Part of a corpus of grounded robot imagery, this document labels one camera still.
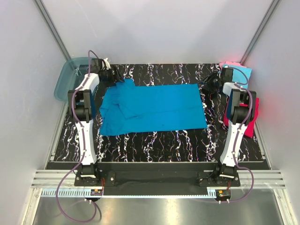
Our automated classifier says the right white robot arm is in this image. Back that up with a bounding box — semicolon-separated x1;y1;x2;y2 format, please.
198;64;257;187

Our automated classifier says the white slotted cable duct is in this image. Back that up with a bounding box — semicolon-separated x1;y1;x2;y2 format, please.
41;188;217;199

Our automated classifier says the red folded shirt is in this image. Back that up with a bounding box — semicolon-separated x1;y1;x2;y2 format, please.
223;97;259;138

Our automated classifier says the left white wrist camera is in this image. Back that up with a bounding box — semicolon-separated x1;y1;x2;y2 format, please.
101;58;111;70

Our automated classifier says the teal plastic bin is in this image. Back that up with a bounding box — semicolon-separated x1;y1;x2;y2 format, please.
54;57;88;102

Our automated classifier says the pink folded shirt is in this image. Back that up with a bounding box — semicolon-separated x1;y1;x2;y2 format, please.
219;61;243;68

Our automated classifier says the blue t shirt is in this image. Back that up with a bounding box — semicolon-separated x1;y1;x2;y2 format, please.
99;79;207;136

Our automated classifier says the light blue folded shirt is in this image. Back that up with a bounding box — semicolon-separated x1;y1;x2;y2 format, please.
222;65;252;89

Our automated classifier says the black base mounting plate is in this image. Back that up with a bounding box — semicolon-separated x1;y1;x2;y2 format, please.
74;161;242;196

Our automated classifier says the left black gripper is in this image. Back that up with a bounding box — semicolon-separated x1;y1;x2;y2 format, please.
102;66;124;88

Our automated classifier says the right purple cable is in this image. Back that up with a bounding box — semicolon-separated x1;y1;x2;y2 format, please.
193;67;254;204

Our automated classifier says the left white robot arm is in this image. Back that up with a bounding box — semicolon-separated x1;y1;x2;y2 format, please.
67;58;124;186

